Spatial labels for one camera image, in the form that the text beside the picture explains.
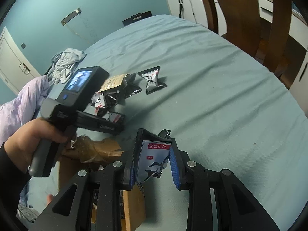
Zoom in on beige sachet strip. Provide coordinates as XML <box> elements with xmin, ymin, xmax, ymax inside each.
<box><xmin>98</xmin><ymin>74</ymin><xmax>128</xmax><ymax>93</ymax></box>

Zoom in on black white snack packet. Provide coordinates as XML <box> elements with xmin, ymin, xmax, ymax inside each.
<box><xmin>97</xmin><ymin>109</ymin><xmax>125</xmax><ymax>124</ymax></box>
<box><xmin>134</xmin><ymin>128</ymin><xmax>172</xmax><ymax>185</ymax></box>
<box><xmin>138</xmin><ymin>66</ymin><xmax>167</xmax><ymax>95</ymax></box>
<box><xmin>91</xmin><ymin>92</ymin><xmax>115</xmax><ymax>109</ymax></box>

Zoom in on left forearm black sleeve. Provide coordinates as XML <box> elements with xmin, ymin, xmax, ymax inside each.
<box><xmin>1</xmin><ymin>146</ymin><xmax>31</xmax><ymax>230</ymax></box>

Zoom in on person's left hand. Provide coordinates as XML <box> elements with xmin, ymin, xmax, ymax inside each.
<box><xmin>4</xmin><ymin>118</ymin><xmax>76</xmax><ymax>173</ymax></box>

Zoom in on brown cardboard box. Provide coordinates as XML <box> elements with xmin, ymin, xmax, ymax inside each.
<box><xmin>58</xmin><ymin>155</ymin><xmax>146</xmax><ymax>230</ymax></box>

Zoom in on grey crumpled clothes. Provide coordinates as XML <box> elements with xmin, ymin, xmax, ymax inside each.
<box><xmin>47</xmin><ymin>48</ymin><xmax>87</xmax><ymax>85</ymax></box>

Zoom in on clear crumpled plastic wrap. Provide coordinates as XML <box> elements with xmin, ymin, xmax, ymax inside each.
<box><xmin>62</xmin><ymin>135</ymin><xmax>124</xmax><ymax>165</ymax></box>

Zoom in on lilac duvet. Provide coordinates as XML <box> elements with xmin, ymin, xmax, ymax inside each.
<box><xmin>1</xmin><ymin>75</ymin><xmax>50</xmax><ymax>143</ymax></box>

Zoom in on white door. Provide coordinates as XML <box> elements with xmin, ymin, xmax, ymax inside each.
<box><xmin>0</xmin><ymin>27</ymin><xmax>41</xmax><ymax>95</ymax></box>

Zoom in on teal bed sheet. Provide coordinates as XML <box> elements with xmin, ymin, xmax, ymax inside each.
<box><xmin>19</xmin><ymin>14</ymin><xmax>308</xmax><ymax>231</ymax></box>

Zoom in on white cabinet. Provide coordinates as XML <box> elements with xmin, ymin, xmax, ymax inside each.
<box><xmin>163</xmin><ymin>0</ymin><xmax>227</xmax><ymax>36</ymax></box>

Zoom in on brown wooden chair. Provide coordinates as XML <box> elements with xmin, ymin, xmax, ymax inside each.
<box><xmin>193</xmin><ymin>0</ymin><xmax>308</xmax><ymax>87</ymax></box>

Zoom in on metal wall bracket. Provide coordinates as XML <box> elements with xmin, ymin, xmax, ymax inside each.
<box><xmin>61</xmin><ymin>8</ymin><xmax>81</xmax><ymax>26</ymax></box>

